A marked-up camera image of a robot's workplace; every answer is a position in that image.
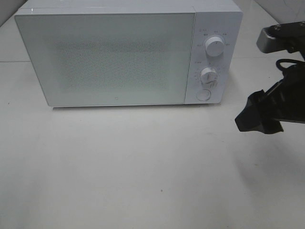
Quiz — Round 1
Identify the upper white power knob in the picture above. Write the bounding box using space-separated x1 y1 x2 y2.
204 35 224 57

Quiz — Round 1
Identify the white microwave oven body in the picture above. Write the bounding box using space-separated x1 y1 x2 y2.
15 0 243 106

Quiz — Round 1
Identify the white timer knob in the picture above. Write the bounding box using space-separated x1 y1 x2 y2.
200 67 218 84

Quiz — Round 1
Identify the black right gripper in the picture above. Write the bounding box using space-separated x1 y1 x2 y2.
235 64 305 134

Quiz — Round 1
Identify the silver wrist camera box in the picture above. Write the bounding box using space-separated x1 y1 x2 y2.
256 21 305 55

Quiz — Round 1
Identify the round white door button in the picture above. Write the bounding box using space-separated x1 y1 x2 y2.
196 89 211 101

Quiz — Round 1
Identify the white microwave door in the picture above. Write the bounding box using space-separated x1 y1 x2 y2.
15 13 194 107

